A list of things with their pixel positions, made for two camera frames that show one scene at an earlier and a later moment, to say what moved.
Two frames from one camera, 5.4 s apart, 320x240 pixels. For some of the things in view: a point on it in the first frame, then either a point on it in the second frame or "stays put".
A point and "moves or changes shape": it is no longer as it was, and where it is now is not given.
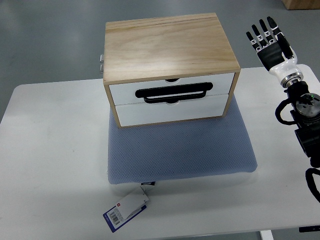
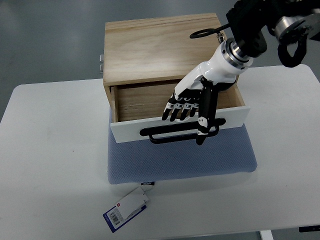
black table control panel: [313, 228] stays put
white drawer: [124, 94] moves or changes shape
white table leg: [266, 235] stays put
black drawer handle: [173, 94] -> [183, 128]
